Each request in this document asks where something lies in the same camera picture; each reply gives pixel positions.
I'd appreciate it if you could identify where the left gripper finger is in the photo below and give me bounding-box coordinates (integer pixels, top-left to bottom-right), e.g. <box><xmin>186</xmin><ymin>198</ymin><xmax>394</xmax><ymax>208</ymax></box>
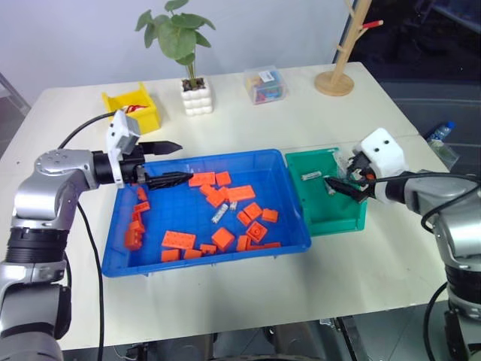
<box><xmin>141</xmin><ymin>140</ymin><xmax>184</xmax><ymax>157</ymax></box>
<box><xmin>144</xmin><ymin>171</ymin><xmax>195</xmax><ymax>190</ymax></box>

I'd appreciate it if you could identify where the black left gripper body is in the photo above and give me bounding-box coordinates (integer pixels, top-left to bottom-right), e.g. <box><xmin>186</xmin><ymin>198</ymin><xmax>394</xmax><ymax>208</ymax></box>
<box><xmin>119</xmin><ymin>144</ymin><xmax>150</xmax><ymax>186</ymax></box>

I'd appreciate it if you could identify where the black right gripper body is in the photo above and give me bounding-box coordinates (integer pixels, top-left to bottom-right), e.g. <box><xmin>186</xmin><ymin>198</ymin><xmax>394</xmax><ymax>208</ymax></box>
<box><xmin>352</xmin><ymin>151</ymin><xmax>378</xmax><ymax>205</ymax></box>

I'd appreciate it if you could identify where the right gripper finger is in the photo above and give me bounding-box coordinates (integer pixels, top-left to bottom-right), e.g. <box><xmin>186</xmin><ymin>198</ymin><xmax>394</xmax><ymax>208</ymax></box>
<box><xmin>324</xmin><ymin>177</ymin><xmax>364</xmax><ymax>202</ymax></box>
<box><xmin>346</xmin><ymin>153</ymin><xmax>362</xmax><ymax>178</ymax></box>

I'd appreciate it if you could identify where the green plastic bin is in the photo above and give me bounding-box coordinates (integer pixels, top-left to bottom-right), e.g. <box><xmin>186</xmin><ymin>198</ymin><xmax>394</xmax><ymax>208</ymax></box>
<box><xmin>284</xmin><ymin>147</ymin><xmax>368</xmax><ymax>237</ymax></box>

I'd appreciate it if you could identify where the yellow plastic bin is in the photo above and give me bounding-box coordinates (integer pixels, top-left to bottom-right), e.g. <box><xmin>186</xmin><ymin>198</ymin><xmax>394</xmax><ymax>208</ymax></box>
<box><xmin>101</xmin><ymin>82</ymin><xmax>163</xmax><ymax>135</ymax></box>

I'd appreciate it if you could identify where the blue plastic bin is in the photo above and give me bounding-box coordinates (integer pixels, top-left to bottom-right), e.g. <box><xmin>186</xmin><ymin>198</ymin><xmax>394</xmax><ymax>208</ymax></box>
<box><xmin>101</xmin><ymin>149</ymin><xmax>313</xmax><ymax>278</ymax></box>

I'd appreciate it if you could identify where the white bubble plant pot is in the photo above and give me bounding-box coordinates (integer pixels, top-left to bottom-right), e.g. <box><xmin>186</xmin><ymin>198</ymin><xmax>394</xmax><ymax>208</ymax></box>
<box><xmin>180</xmin><ymin>77</ymin><xmax>214</xmax><ymax>117</ymax></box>

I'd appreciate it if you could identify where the blue-capped water bottle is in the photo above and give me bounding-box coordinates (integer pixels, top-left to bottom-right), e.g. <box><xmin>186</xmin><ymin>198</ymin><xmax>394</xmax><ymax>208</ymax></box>
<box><xmin>425</xmin><ymin>120</ymin><xmax>457</xmax><ymax>146</ymax></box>

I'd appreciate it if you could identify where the wooden tree-shaped rack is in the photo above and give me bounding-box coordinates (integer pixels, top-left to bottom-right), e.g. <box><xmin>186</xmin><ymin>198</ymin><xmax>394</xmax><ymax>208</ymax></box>
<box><xmin>314</xmin><ymin>0</ymin><xmax>384</xmax><ymax>97</ymax></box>

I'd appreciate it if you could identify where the green leafy plant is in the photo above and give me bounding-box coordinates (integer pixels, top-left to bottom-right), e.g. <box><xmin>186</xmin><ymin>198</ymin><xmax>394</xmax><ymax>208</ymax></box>
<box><xmin>135</xmin><ymin>0</ymin><xmax>217</xmax><ymax>82</ymax></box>

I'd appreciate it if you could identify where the clear box of colourful pieces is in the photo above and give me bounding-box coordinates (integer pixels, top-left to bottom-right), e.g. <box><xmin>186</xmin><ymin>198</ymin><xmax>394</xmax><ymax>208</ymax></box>
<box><xmin>243</xmin><ymin>67</ymin><xmax>290</xmax><ymax>106</ymax></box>

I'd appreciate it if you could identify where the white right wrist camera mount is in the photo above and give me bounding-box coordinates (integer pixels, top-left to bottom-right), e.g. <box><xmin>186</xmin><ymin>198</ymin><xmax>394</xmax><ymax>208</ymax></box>
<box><xmin>355</xmin><ymin>127</ymin><xmax>410</xmax><ymax>206</ymax></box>

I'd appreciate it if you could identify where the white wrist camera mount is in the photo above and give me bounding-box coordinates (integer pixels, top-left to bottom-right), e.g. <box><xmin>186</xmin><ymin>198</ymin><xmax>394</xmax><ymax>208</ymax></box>
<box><xmin>104</xmin><ymin>109</ymin><xmax>142</xmax><ymax>189</ymax></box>
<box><xmin>355</xmin><ymin>127</ymin><xmax>410</xmax><ymax>206</ymax></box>

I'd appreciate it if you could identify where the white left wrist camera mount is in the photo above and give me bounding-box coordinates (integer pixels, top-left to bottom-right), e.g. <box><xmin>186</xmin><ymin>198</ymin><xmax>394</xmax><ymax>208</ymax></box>
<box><xmin>104</xmin><ymin>109</ymin><xmax>142</xmax><ymax>189</ymax></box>

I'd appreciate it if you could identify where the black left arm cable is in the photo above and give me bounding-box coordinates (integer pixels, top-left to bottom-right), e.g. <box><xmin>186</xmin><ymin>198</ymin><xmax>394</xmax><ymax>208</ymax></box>
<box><xmin>58</xmin><ymin>111</ymin><xmax>116</xmax><ymax>361</ymax></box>

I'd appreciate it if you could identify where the black table frame bracket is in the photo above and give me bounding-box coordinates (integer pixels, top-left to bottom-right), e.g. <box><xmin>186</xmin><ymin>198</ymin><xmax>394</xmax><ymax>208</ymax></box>
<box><xmin>319</xmin><ymin>317</ymin><xmax>357</xmax><ymax>361</ymax></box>

